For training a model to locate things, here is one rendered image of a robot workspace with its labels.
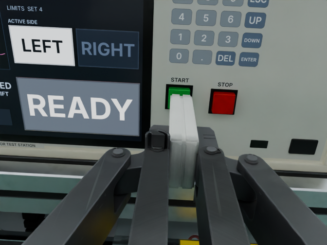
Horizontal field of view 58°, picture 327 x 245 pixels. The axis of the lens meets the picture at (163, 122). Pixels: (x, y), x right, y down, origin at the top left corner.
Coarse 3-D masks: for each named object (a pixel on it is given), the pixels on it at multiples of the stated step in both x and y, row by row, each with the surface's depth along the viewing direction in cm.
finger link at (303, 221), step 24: (240, 168) 13; (264, 168) 13; (264, 192) 12; (288, 192) 12; (264, 216) 12; (288, 216) 10; (312, 216) 10; (264, 240) 12; (288, 240) 10; (312, 240) 9
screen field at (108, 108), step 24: (24, 96) 26; (48, 96) 26; (72, 96) 26; (96, 96) 25; (120, 96) 25; (24, 120) 27; (48, 120) 27; (72, 120) 26; (96, 120) 26; (120, 120) 26
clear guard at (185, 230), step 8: (120, 224) 27; (128, 224) 28; (168, 224) 28; (176, 224) 28; (184, 224) 28; (192, 224) 28; (120, 232) 27; (128, 232) 27; (168, 232) 27; (176, 232) 27; (184, 232) 27; (192, 232) 27; (248, 232) 27; (120, 240) 26; (168, 240) 26; (176, 240) 26
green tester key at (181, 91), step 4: (172, 88) 25; (176, 88) 25; (180, 88) 25; (184, 88) 25; (188, 88) 25; (168, 92) 25; (172, 92) 24; (176, 92) 24; (180, 92) 24; (184, 92) 24; (188, 92) 24; (168, 96) 25; (168, 100) 25; (168, 104) 25; (168, 108) 25
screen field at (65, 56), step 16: (16, 32) 23; (32, 32) 23; (48, 32) 23; (64, 32) 23; (80, 32) 23; (96, 32) 23; (112, 32) 23; (128, 32) 23; (16, 48) 24; (32, 48) 24; (48, 48) 24; (64, 48) 24; (80, 48) 24; (96, 48) 24; (112, 48) 24; (128, 48) 24; (48, 64) 24; (64, 64) 24; (80, 64) 24; (96, 64) 24; (112, 64) 24; (128, 64) 24
